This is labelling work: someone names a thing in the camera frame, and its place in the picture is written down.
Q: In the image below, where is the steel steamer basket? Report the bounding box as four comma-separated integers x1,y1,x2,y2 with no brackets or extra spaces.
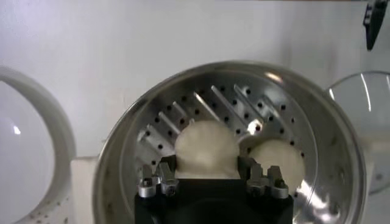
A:
69,60,375,224

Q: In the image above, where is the white steamed baozi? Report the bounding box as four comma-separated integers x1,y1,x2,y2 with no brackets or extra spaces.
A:
174,120,241,180
248,139,306,195

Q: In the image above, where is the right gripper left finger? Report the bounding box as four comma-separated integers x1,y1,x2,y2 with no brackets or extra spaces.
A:
136,154,180,199

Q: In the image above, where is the round glass pot lid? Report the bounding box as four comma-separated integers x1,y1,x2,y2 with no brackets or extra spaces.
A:
325,70,390,195

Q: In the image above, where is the white round plate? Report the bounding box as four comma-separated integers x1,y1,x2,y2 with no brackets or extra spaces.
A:
0,65,77,224

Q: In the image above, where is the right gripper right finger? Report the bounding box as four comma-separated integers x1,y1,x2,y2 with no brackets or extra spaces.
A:
237,155,290,200

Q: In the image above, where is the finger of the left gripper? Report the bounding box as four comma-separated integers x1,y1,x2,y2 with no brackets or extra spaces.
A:
362,0,389,52

